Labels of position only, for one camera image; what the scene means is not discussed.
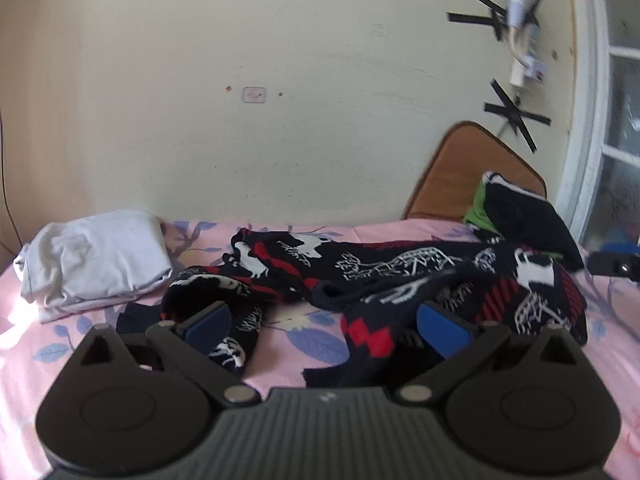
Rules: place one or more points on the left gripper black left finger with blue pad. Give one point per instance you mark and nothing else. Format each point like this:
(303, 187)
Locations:
(184, 349)

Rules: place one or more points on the small wall sticker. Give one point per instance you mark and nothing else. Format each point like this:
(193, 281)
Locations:
(254, 95)

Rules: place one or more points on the green garment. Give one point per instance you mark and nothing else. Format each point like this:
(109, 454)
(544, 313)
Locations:
(476, 216)

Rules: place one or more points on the folded white cloth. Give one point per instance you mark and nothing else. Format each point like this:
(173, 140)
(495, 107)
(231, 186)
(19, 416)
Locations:
(92, 262)

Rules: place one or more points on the white power strip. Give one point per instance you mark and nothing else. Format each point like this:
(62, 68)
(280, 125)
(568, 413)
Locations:
(526, 67)

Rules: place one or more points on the black patterned knit sweater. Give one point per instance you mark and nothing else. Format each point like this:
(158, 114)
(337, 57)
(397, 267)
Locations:
(375, 290)

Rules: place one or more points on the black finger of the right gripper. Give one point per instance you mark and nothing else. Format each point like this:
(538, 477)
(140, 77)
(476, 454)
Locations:
(614, 265)

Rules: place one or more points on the brown woven cushion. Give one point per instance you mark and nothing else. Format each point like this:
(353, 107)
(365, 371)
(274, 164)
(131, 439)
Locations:
(446, 189)

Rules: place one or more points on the white window frame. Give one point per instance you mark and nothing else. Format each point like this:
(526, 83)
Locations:
(599, 192)

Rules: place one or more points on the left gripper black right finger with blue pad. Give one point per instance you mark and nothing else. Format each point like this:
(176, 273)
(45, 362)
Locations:
(465, 347)

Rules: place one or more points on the folded black garment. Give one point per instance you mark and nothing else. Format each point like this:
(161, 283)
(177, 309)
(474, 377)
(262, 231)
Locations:
(529, 219)

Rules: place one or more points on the pink floral bed sheet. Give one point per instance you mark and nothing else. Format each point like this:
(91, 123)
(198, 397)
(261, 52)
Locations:
(293, 338)

